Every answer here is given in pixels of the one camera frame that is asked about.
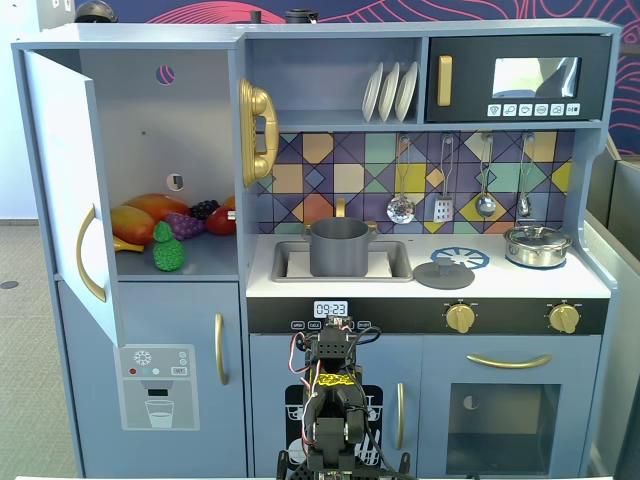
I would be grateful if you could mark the gold toy telephone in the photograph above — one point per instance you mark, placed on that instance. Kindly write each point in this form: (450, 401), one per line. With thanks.
(260, 107)

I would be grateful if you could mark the white sheet under pot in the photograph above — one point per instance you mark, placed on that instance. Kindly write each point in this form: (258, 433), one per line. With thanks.
(299, 265)

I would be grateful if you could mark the digital clock display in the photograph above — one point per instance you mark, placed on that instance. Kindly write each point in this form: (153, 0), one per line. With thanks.
(330, 309)

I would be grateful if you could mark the black toy microwave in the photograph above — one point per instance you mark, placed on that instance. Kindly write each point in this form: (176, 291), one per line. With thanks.
(470, 85)

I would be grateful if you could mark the small wrist camera board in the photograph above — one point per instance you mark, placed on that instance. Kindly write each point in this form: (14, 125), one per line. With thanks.
(336, 323)

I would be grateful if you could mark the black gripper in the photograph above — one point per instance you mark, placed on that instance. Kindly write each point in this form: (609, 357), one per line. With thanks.
(336, 332)

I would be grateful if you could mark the large red orange mango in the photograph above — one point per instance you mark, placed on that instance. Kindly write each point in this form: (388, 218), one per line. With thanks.
(160, 205)

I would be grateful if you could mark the metal ladle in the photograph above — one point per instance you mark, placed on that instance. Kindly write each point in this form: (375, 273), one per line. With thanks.
(485, 205)

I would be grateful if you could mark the gray pot lid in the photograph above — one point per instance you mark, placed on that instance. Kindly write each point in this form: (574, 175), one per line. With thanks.
(445, 278)

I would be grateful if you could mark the oven door with window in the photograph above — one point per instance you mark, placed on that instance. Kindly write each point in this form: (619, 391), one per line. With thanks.
(435, 360)

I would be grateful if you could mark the small black cylinder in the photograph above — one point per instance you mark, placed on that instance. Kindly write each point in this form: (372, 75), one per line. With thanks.
(256, 17)

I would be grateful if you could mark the blue toy kitchen unit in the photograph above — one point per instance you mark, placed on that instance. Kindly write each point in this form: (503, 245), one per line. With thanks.
(310, 75)

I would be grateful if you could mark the steel pot lid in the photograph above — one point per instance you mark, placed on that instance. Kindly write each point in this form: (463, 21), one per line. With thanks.
(537, 234)

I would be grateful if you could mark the gold stove knob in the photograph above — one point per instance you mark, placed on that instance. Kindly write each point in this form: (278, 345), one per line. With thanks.
(460, 318)
(564, 318)

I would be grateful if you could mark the orange toy fruit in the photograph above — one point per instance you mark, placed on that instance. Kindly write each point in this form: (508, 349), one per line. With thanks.
(230, 202)

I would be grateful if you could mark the green toy pineapple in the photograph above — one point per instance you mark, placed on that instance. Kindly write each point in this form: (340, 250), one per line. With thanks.
(167, 255)

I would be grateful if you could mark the small yellow orange mango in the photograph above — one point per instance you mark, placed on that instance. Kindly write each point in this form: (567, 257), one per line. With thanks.
(130, 225)

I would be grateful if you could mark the metal slotted spatula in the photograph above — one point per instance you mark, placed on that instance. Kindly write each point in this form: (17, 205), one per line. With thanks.
(443, 210)

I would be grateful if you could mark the black toy grapes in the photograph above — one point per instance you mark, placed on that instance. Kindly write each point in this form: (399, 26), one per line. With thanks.
(205, 209)

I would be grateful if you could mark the white toy plate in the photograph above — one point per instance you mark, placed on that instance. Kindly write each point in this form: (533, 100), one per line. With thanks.
(407, 92)
(389, 92)
(372, 95)

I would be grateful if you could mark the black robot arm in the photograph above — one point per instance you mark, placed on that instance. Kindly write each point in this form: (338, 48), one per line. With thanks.
(330, 440)

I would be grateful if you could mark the shiny steel pot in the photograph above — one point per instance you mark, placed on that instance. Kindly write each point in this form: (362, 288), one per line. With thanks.
(535, 255)

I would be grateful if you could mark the small metal spoon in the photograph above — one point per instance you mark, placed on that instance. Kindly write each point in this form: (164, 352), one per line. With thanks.
(523, 206)

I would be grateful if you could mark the metal skimmer spoon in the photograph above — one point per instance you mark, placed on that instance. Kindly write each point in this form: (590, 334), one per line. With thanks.
(400, 210)

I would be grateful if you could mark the yellow toy banana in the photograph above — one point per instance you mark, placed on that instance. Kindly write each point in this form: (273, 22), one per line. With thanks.
(127, 246)

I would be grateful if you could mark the gold toy faucet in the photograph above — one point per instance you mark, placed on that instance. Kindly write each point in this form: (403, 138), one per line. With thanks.
(340, 207)

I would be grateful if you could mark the dishwasher door with print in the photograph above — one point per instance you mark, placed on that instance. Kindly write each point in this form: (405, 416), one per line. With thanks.
(270, 360)

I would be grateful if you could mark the black helmet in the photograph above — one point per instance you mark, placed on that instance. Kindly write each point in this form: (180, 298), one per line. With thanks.
(95, 12)

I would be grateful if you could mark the fridge door with dispenser print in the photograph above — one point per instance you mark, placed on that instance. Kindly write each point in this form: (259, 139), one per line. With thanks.
(150, 310)

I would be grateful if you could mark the black flat container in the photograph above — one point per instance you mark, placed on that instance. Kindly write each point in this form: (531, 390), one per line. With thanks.
(300, 17)

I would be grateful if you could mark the gray pot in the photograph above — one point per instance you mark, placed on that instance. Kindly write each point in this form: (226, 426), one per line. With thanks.
(340, 250)

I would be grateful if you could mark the gray partition furniture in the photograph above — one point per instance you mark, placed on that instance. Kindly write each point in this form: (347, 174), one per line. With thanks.
(615, 200)

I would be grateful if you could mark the gray toy sink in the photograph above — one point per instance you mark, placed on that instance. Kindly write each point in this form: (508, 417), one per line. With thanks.
(400, 260)

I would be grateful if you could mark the purple toy grapes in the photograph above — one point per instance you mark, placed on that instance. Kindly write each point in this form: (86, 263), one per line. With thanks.
(182, 225)

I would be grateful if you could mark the black floor disc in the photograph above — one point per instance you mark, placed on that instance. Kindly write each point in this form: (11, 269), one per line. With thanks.
(9, 285)

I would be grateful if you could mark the blue cabinet door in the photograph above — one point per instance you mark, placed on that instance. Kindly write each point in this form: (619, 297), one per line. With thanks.
(60, 150)

